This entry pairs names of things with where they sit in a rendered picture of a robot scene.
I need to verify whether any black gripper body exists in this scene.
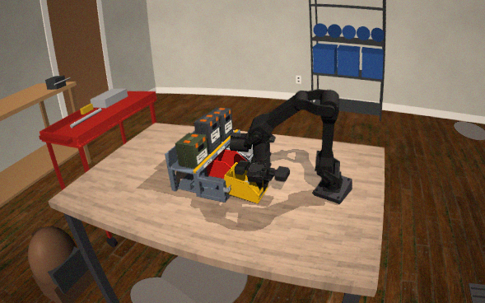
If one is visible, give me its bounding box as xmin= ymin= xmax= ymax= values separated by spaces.
xmin=235 ymin=152 xmax=290 ymax=182

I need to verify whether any yellow bin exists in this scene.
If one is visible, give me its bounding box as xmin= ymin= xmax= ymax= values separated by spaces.
xmin=224 ymin=162 xmax=268 ymax=203

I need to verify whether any red open bin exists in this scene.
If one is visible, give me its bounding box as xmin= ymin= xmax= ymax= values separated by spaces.
xmin=207 ymin=150 xmax=246 ymax=179

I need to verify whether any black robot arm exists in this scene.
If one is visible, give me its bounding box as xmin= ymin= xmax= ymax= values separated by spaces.
xmin=230 ymin=89 xmax=343 ymax=193

